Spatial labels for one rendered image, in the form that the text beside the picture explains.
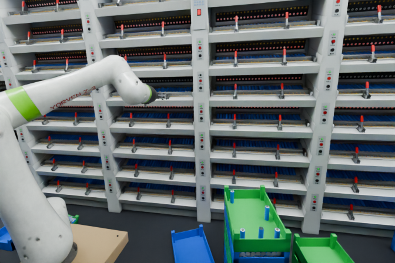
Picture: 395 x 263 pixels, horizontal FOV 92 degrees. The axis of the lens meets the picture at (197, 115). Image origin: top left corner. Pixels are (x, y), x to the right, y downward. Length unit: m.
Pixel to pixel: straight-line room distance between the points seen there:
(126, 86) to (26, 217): 0.49
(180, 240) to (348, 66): 1.40
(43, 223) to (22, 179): 0.14
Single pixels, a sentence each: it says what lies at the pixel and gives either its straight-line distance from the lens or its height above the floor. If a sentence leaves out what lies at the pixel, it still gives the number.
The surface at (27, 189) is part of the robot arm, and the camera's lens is 0.73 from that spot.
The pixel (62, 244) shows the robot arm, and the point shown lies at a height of 0.54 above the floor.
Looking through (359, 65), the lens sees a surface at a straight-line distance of 1.33.
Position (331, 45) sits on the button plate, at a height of 1.16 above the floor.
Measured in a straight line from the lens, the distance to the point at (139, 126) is 1.37.
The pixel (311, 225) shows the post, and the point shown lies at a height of 0.06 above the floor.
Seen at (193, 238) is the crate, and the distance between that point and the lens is 1.46.
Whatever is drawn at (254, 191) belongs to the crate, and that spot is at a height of 0.44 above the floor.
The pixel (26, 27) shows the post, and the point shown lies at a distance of 2.05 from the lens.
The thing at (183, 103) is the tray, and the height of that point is 0.85.
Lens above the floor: 1.03
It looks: 12 degrees down
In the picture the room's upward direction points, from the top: 1 degrees counter-clockwise
